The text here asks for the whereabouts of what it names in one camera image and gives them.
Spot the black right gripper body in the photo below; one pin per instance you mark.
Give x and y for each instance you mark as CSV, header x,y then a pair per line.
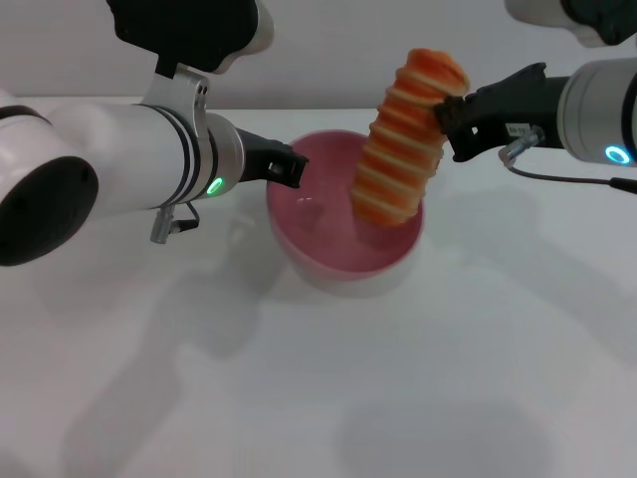
x,y
517,109

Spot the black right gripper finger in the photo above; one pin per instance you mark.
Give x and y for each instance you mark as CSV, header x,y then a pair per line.
x,y
458,127

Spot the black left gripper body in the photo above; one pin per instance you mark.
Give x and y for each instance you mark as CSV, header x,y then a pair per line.
x,y
259,159

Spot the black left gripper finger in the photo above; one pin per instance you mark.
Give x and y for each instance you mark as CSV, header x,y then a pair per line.
x,y
287,169

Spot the orange ridged bread loaf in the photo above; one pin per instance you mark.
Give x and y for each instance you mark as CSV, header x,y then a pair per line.
x,y
403,144

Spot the pink plastic bowl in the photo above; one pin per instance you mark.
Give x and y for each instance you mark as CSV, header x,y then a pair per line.
x,y
343,244

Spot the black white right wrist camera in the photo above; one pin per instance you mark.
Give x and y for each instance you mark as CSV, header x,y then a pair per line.
x,y
572,20

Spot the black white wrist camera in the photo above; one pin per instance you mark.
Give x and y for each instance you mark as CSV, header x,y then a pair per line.
x,y
189,30
572,20

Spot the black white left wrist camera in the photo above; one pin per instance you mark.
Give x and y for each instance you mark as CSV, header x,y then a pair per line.
x,y
189,30

